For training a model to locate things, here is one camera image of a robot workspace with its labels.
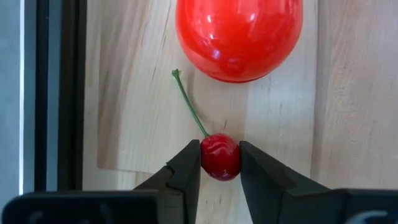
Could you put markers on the red toy apple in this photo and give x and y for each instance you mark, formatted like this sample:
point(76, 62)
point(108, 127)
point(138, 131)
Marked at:
point(239, 40)

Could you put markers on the red toy cherry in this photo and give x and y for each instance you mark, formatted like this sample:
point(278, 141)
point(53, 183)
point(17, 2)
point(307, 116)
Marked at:
point(220, 157)

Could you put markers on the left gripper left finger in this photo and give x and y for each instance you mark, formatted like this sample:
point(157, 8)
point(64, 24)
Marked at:
point(183, 186)

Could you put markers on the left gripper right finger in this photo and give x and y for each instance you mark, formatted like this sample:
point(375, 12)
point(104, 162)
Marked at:
point(264, 186)

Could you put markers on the black table frame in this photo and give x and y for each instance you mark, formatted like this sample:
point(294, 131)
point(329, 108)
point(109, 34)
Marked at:
point(71, 93)

